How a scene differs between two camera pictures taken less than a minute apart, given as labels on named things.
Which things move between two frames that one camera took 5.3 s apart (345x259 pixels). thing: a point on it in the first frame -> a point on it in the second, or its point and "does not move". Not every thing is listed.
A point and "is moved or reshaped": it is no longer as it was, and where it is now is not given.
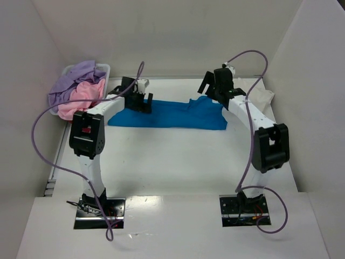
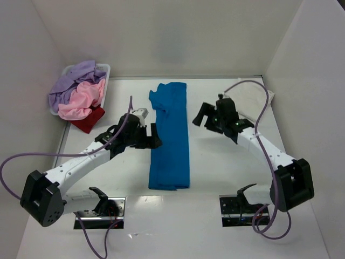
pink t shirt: (84, 95) does not move
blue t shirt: (196, 113) is moved or reshaped
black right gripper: (211, 84) -> (212, 122)
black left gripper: (142, 102) -> (147, 137)
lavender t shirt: (61, 89) does not move
